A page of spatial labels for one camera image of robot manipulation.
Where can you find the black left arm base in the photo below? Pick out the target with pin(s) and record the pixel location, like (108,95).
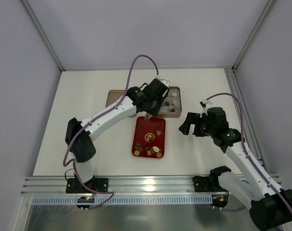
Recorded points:
(95,184)

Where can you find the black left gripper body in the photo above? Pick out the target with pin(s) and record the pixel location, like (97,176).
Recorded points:
(152,107)

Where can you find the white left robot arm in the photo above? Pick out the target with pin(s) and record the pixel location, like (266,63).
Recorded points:
(80,135)

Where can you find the aluminium rail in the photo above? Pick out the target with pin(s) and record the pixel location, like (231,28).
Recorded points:
(249,132)
(50,185)

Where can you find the slotted cable duct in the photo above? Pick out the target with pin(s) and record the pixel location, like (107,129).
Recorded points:
(184,199)

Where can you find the gold square tin box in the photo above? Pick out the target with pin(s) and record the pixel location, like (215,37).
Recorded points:
(175,103)

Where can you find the aluminium front rail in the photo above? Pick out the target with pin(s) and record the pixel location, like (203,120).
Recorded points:
(50,185)

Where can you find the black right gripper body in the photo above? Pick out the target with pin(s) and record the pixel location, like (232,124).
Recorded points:
(197,123)

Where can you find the red rectangular tray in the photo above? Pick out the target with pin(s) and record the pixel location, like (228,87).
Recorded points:
(146,133)

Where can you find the aluminium right side rail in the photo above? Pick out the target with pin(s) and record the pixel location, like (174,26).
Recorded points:
(249,132)

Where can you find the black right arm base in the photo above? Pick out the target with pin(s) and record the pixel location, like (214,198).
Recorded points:
(204,185)

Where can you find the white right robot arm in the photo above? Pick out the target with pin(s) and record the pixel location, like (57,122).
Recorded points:
(269,205)

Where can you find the gold tin lid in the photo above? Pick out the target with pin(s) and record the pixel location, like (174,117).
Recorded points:
(113,98)

